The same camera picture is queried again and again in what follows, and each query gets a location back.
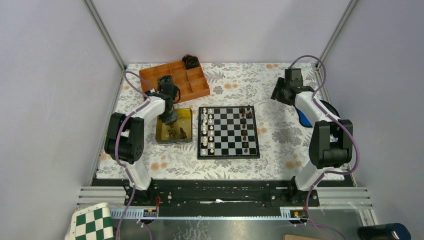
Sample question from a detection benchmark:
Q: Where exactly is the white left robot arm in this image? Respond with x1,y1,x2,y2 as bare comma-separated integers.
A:
104,82,181,206

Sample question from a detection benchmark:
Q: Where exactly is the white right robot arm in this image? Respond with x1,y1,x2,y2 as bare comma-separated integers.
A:
271,68,353,206

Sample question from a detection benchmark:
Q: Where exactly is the brown chess piece in tin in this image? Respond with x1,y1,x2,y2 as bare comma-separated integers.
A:
168,129,177,139
179,127,187,139

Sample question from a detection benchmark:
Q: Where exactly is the row of white chess pieces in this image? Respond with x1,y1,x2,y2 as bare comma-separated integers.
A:
199,107,215,157

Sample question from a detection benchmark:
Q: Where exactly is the black white chess board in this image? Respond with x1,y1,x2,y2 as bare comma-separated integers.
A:
197,105,260,160

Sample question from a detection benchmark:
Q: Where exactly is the black roll in tray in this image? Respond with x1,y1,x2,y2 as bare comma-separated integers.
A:
157,75,174,86

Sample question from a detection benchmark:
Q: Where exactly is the orange compartment organizer tray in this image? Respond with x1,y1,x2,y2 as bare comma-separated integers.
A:
138,60,211,103

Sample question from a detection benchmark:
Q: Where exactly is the blue black cloth pouch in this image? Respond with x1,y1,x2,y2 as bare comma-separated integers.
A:
296,100,340,128

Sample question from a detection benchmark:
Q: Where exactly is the black roll at tray corner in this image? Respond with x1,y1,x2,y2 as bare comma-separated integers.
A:
181,54,200,70

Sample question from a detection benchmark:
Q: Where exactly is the gold metal tin tray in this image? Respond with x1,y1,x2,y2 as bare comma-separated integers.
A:
155,108,193,145

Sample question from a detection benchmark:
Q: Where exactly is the green white checkered mat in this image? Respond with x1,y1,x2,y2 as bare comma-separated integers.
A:
65,202,115,240

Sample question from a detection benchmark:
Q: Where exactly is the dark cylinder bottom right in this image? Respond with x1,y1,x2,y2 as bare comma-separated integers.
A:
357,223,412,240

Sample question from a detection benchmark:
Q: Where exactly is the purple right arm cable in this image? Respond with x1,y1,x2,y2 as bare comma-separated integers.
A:
288,55,360,239

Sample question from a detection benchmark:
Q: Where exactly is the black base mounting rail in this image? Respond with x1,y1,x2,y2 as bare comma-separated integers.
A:
123,180,320,217

